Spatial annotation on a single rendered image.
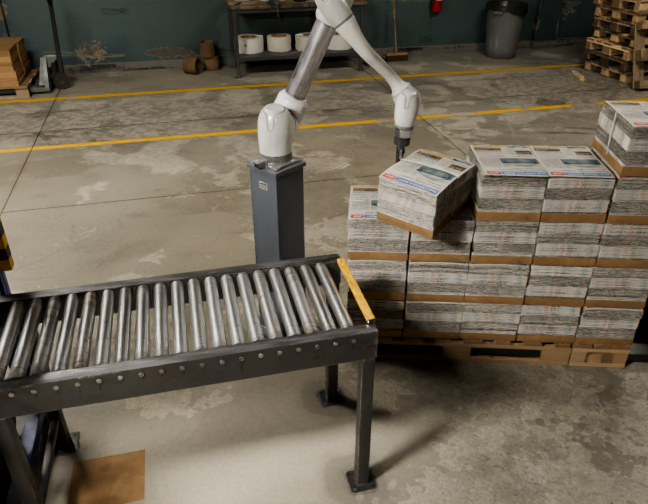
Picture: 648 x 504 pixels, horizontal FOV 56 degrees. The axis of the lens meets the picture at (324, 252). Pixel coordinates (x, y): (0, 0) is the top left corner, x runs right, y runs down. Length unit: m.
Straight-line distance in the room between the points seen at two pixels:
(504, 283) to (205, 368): 1.57
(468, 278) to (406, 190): 0.62
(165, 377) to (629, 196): 2.08
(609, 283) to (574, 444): 0.77
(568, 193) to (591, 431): 1.09
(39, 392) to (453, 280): 1.86
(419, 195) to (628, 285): 1.17
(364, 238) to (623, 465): 1.49
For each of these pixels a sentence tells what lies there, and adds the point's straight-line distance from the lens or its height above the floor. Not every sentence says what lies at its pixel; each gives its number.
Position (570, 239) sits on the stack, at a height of 0.74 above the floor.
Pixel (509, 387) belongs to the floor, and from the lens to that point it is 3.22.
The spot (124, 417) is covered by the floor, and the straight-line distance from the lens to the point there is 3.08.
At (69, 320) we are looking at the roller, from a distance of 2.36.
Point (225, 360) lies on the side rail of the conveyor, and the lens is 2.07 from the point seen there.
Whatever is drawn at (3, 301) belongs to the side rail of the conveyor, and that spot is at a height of 0.80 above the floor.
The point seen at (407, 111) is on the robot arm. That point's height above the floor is 1.29.
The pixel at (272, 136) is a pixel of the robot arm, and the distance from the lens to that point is 2.82.
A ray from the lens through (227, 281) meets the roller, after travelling 2.41.
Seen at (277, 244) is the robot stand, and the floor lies 0.61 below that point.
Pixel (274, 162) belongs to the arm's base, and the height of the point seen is 1.03.
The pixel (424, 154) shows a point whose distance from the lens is 2.89.
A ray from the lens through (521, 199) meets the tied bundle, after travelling 2.84.
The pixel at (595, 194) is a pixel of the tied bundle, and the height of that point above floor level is 0.98.
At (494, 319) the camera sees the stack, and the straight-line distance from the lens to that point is 3.16.
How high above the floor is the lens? 2.11
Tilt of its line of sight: 31 degrees down
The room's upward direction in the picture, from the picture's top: straight up
